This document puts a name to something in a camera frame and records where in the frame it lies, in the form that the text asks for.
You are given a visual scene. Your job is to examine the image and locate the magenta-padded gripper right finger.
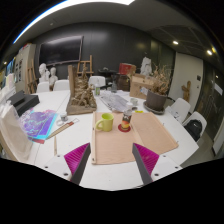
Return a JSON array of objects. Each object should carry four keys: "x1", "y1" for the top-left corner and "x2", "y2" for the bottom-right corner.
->
[{"x1": 131, "y1": 142, "x2": 183, "y2": 187}]

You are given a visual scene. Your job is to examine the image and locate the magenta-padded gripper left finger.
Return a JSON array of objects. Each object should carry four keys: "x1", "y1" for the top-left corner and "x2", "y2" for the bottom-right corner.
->
[{"x1": 42, "y1": 142, "x2": 92, "y2": 185}]

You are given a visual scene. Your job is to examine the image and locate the clear drink bottle white cap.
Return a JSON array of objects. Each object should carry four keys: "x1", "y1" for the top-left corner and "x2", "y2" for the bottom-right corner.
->
[{"x1": 120, "y1": 102, "x2": 134, "y2": 132}]

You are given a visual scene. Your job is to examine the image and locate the thin wooden stick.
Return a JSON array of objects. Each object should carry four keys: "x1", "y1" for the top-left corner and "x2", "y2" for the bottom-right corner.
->
[{"x1": 53, "y1": 134, "x2": 58, "y2": 157}]

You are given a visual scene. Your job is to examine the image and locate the beige wooden drawing board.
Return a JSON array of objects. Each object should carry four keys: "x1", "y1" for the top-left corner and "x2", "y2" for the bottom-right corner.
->
[
  {"x1": 90, "y1": 111, "x2": 138, "y2": 166},
  {"x1": 129, "y1": 111, "x2": 180, "y2": 156}
]

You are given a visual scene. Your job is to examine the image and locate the wooden ruler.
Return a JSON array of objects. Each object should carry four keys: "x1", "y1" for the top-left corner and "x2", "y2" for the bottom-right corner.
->
[{"x1": 46, "y1": 118, "x2": 81, "y2": 141}]

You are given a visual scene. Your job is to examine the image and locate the flat round red coaster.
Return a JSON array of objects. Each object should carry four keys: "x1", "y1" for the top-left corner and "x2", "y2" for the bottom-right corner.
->
[{"x1": 117, "y1": 123, "x2": 132, "y2": 133}]

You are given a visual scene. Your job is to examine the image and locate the small grey-lidded jar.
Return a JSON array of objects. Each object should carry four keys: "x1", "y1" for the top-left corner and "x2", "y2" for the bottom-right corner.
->
[{"x1": 59, "y1": 111, "x2": 69, "y2": 122}]

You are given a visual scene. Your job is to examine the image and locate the lime green mug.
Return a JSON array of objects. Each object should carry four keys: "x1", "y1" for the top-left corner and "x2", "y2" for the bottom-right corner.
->
[{"x1": 95, "y1": 112, "x2": 115, "y2": 133}]

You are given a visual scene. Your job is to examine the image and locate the colourful painted sheet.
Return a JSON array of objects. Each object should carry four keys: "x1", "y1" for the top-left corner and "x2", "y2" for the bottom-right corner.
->
[{"x1": 18, "y1": 109, "x2": 58, "y2": 145}]

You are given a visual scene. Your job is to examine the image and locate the black backpack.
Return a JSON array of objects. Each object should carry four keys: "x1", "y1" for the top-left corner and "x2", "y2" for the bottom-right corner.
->
[{"x1": 184, "y1": 119, "x2": 203, "y2": 143}]

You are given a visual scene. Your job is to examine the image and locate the dried plant in grey pot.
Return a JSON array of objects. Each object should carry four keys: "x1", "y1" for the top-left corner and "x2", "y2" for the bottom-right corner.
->
[{"x1": 145, "y1": 63, "x2": 173, "y2": 112}]

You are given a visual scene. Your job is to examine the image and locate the brown root wood sculpture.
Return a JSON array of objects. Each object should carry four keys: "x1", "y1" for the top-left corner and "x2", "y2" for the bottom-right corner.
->
[{"x1": 65, "y1": 64, "x2": 98, "y2": 116}]

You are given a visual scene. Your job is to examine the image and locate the white chair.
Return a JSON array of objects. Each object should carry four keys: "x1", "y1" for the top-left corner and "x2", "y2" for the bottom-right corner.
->
[
  {"x1": 88, "y1": 75, "x2": 107, "y2": 89},
  {"x1": 166, "y1": 97, "x2": 192, "y2": 124},
  {"x1": 35, "y1": 81, "x2": 51, "y2": 94},
  {"x1": 183, "y1": 110, "x2": 208, "y2": 138},
  {"x1": 53, "y1": 79, "x2": 71, "y2": 92}
]

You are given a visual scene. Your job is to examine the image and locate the grey newspaper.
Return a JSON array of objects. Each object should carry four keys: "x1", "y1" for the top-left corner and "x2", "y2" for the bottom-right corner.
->
[{"x1": 99, "y1": 89, "x2": 133, "y2": 113}]

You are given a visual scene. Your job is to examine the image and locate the brown cardboard box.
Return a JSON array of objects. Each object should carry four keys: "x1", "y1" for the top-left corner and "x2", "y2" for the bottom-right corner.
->
[{"x1": 129, "y1": 73, "x2": 155, "y2": 100}]

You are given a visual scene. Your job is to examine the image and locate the black flat box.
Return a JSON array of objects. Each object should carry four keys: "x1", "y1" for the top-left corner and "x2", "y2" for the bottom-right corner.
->
[{"x1": 6, "y1": 89, "x2": 41, "y2": 117}]

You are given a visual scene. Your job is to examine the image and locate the grey translucent bottle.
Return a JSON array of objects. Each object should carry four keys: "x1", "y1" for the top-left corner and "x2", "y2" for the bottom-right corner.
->
[{"x1": 111, "y1": 79, "x2": 118, "y2": 94}]

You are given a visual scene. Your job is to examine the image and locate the white plaster bust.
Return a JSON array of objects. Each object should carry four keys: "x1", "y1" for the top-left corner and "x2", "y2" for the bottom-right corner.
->
[
  {"x1": 38, "y1": 63, "x2": 51, "y2": 84},
  {"x1": 49, "y1": 66, "x2": 59, "y2": 87}
]

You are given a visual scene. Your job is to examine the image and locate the black side table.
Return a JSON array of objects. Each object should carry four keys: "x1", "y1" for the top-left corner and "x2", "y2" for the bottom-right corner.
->
[{"x1": 98, "y1": 68, "x2": 120, "y2": 84}]

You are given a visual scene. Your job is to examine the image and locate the wooden easel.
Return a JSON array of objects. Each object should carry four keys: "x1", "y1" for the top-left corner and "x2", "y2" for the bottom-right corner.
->
[
  {"x1": 76, "y1": 54, "x2": 95, "y2": 79},
  {"x1": 26, "y1": 59, "x2": 38, "y2": 94}
]

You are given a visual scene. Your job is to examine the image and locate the white plaster figure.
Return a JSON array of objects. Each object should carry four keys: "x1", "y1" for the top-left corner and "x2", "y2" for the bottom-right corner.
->
[{"x1": 139, "y1": 56, "x2": 154, "y2": 77}]

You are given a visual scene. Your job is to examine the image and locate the red box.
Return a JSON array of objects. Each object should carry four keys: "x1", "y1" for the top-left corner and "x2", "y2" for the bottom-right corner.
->
[{"x1": 118, "y1": 62, "x2": 137, "y2": 76}]

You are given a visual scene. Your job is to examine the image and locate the ceiling lights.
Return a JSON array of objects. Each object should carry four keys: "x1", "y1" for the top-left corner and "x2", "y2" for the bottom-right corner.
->
[{"x1": 171, "y1": 39, "x2": 214, "y2": 56}]

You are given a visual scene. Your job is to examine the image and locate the large white ceiling light panel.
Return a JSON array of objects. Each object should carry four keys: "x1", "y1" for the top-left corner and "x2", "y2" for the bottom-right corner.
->
[{"x1": 13, "y1": 0, "x2": 135, "y2": 44}]

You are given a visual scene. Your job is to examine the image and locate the wooden wall figure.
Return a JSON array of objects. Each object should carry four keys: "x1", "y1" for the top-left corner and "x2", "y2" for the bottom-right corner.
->
[{"x1": 181, "y1": 80, "x2": 192, "y2": 103}]

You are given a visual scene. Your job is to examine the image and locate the black wall screen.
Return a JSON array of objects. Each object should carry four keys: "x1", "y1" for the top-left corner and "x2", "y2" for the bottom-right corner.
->
[{"x1": 38, "y1": 35, "x2": 84, "y2": 67}]

